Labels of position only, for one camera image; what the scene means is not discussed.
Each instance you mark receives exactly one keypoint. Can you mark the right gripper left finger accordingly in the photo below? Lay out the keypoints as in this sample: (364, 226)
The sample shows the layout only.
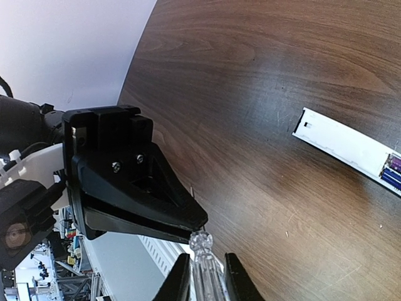
(176, 286)

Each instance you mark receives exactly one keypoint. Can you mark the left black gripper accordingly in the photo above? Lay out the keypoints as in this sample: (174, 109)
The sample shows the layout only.
(118, 185)

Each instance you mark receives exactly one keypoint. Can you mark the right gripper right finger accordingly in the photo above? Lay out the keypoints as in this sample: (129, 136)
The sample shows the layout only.
(239, 285)

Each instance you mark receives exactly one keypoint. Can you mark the clear handle small screwdriver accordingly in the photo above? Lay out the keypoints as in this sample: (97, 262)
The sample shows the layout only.
(207, 272)

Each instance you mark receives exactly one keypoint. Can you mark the white remote control body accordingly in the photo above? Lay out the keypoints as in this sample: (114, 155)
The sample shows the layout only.
(346, 144)

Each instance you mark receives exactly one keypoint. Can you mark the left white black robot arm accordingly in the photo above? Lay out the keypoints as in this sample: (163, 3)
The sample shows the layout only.
(25, 124)

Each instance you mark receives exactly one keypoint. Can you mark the purple battery left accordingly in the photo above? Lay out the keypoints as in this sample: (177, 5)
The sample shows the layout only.
(394, 163)

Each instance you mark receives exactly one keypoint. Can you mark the perforated white cable duct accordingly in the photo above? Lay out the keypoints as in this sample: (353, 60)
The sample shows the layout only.
(163, 253)

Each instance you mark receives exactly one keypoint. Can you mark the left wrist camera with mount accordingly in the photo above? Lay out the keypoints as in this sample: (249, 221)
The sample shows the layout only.
(29, 196)

